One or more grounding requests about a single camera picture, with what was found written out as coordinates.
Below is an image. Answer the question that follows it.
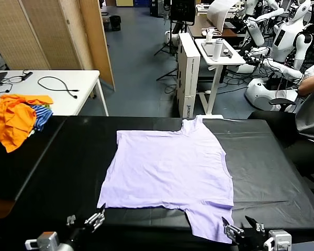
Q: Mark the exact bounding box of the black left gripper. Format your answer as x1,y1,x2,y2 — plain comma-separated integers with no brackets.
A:
66,204,106,245

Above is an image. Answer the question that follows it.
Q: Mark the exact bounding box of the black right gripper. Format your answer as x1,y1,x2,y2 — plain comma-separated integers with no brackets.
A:
221,215,272,251

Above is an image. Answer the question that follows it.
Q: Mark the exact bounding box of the lavender t-shirt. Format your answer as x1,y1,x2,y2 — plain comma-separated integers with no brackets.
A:
97,115,235,244

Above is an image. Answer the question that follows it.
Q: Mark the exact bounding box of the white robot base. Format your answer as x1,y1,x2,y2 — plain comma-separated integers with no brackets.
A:
244,77,299,110

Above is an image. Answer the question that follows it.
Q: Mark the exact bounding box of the black table cover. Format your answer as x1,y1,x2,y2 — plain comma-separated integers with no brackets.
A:
14,115,314,251

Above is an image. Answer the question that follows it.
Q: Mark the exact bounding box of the black side table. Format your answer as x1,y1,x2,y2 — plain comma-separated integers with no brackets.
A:
0,116,68,202

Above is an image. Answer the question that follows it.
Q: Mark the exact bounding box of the blue striped garment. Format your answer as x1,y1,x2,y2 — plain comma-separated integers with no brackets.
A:
28,104,54,132

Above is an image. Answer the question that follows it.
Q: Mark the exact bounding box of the white table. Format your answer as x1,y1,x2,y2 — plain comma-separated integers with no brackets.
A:
0,69,110,117

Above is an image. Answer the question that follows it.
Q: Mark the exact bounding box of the orange garment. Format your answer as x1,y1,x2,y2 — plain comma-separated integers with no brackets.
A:
0,94,54,154

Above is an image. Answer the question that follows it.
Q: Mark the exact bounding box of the black office chair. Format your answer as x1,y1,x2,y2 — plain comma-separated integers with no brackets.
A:
268,98,314,196

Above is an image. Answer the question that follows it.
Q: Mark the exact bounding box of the person in gray shirt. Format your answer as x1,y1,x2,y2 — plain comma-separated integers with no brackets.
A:
247,59,314,181

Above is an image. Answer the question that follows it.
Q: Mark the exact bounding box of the tall white cardboard box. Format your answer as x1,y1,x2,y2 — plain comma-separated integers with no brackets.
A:
176,32,201,119

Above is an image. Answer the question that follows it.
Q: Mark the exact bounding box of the white standing desk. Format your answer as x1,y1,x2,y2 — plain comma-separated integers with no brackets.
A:
194,38,246,120

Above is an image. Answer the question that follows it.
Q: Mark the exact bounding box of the white bottle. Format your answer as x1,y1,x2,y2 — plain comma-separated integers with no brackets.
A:
211,38,225,62

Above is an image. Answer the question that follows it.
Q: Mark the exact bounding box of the gray tablet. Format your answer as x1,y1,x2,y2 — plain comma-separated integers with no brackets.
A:
200,41,231,58

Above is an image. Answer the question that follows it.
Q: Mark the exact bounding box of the wooden folding screen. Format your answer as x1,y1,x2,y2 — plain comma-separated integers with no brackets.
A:
0,0,116,92

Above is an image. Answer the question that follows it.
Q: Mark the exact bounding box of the large white humanoid robot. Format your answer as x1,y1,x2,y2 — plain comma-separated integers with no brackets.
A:
247,0,314,79

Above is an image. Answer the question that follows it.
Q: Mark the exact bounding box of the white humanoid robot with cylinder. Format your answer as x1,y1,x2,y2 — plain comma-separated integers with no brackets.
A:
242,0,285,47

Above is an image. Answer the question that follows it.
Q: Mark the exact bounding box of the brown desk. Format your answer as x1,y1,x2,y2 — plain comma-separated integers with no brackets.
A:
187,15,238,38

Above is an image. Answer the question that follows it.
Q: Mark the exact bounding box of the white headset stand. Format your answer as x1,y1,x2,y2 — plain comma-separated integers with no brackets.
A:
201,27,222,42

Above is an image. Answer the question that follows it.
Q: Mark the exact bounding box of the black trash bin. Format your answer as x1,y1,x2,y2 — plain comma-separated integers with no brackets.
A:
109,15,121,32

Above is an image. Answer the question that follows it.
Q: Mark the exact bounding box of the black tripod stand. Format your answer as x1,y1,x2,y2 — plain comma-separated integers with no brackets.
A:
153,19,179,57

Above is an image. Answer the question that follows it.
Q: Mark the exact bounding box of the white round device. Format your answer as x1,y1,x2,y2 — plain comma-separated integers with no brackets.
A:
164,30,179,44

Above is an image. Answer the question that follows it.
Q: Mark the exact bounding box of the white curved sheet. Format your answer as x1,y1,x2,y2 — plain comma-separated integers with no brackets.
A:
207,0,239,33

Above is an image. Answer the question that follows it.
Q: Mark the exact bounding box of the black monitor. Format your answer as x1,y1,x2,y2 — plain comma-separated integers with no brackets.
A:
170,0,196,27

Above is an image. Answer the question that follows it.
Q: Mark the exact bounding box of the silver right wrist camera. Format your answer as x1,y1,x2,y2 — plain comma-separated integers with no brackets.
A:
263,229,293,251

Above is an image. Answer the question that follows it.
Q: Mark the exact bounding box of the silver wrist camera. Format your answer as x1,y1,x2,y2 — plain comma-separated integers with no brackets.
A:
25,231,60,251
263,229,293,251

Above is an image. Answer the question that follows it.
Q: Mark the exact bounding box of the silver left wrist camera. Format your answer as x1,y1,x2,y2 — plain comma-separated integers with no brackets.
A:
25,231,60,251

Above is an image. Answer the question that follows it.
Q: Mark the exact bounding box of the black looped cable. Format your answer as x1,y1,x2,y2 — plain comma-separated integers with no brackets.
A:
37,76,80,99

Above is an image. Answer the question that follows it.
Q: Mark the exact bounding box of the thin black cable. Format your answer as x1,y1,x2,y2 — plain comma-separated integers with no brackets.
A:
1,75,26,85

